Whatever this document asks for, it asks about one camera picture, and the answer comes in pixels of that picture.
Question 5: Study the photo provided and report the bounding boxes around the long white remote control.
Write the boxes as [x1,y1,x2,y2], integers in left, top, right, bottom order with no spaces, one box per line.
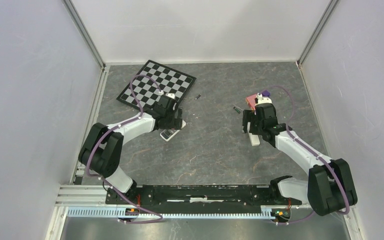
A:
[248,132,261,147]

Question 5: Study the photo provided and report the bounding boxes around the short white remote control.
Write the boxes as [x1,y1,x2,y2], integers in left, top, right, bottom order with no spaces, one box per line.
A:
[159,120,186,142]

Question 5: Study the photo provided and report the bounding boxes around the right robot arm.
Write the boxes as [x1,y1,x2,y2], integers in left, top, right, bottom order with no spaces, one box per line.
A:
[242,103,358,216]

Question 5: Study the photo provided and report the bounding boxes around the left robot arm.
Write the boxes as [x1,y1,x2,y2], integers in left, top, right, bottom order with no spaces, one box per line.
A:
[78,96,183,204]

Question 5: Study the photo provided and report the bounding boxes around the red and yellow block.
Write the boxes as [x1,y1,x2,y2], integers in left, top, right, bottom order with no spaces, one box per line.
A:
[245,94,258,111]

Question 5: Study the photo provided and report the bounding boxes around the purple cube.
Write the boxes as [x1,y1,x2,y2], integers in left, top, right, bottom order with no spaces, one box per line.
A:
[260,90,271,97]

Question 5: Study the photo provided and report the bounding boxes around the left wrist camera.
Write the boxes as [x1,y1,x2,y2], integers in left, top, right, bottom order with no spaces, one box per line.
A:
[157,92,177,110]

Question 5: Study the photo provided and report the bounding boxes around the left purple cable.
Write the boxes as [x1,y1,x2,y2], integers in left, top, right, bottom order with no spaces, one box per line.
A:
[84,74,164,225]

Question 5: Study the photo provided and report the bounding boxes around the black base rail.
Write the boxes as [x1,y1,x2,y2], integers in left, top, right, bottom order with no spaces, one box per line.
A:
[105,184,302,215]

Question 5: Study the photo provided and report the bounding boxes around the white slotted cable duct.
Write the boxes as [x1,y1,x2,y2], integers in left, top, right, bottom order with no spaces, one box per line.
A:
[67,206,275,220]

